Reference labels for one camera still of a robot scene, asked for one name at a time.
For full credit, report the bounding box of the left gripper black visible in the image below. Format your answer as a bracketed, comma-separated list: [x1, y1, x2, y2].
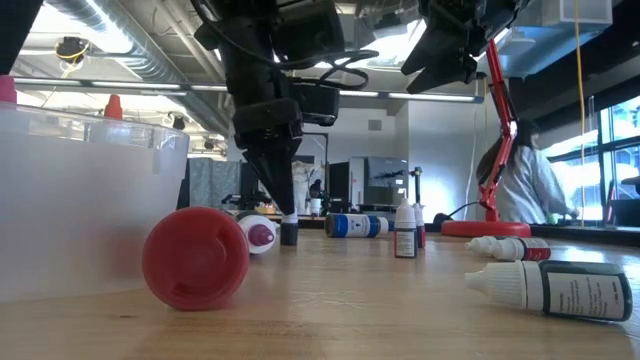
[219, 49, 304, 216]

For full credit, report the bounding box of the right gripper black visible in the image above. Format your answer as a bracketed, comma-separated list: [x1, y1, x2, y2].
[399, 0, 526, 95]

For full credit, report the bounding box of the purple-capped food coloring bottle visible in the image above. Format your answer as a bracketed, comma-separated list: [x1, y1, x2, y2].
[233, 209, 278, 255]

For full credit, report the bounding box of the blue-labelled paint bottle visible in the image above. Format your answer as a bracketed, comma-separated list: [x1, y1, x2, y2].
[324, 213, 396, 239]

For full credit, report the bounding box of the orange-red food coloring bottle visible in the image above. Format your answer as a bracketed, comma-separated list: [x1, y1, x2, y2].
[141, 206, 251, 312]

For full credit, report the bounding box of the small white-capped dropper bottle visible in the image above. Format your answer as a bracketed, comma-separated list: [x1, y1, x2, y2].
[464, 235, 497, 257]
[393, 197, 419, 259]
[464, 259, 634, 323]
[491, 236, 552, 262]
[413, 202, 428, 250]

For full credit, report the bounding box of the red-capped food coloring bottle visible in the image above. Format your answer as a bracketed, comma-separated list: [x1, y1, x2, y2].
[103, 94, 124, 121]

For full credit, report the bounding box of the pink-capped food coloring bottle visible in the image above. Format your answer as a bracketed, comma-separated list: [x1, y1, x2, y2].
[0, 74, 18, 105]

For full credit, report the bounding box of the pale draped cloth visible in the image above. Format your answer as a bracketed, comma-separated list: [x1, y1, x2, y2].
[292, 159, 325, 215]

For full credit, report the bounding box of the grey patterned partition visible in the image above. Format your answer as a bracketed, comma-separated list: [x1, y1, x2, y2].
[187, 157, 241, 209]

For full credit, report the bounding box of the grey monitor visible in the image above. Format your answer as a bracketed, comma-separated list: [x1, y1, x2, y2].
[363, 156, 410, 206]

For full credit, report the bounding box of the person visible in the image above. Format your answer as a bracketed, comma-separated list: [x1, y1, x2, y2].
[476, 118, 581, 226]

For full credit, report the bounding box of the ceiling light strip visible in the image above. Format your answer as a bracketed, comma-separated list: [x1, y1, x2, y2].
[13, 77, 485, 104]

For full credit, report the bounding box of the red desk lamp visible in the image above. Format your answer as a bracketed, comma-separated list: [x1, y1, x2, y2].
[439, 38, 532, 239]

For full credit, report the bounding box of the clear plastic container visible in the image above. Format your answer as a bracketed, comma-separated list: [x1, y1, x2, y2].
[0, 102, 191, 304]

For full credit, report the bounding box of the black ceiling device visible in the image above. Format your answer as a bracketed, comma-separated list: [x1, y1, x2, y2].
[54, 36, 91, 65]

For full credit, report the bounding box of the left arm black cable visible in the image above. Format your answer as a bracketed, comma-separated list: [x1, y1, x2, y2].
[277, 47, 380, 92]

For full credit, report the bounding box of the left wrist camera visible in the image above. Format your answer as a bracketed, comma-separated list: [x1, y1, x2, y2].
[288, 81, 342, 127]

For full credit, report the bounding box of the yellow cable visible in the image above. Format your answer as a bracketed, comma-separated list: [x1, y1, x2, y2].
[572, 0, 587, 221]

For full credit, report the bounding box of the black lamp cable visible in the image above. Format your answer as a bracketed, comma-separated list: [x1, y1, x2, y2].
[432, 200, 482, 227]

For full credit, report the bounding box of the silver ceiling duct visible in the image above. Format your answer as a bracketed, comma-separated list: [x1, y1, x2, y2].
[44, 0, 234, 136]

